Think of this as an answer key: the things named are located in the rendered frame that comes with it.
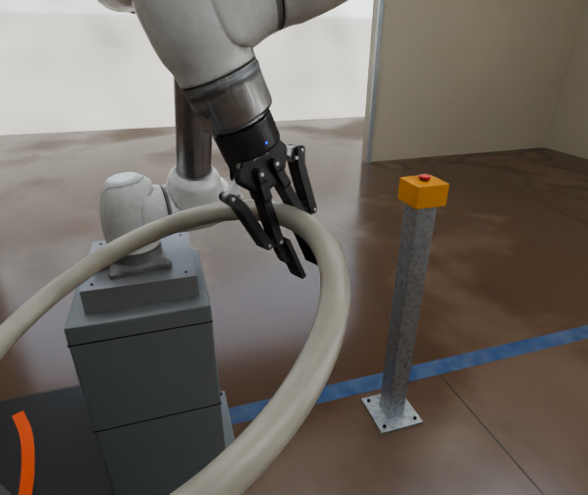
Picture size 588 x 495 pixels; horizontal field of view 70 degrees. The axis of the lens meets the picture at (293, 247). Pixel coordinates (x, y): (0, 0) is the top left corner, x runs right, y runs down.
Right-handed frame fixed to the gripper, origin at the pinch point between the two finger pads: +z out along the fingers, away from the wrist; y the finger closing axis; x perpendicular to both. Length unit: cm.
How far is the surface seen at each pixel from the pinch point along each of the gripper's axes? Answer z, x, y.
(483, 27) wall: 132, -284, -529
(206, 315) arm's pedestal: 41, -59, 7
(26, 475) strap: 84, -114, 87
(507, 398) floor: 162, -22, -80
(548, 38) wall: 185, -246, -619
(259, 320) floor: 129, -143, -31
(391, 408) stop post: 133, -47, -34
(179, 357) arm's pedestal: 50, -64, 20
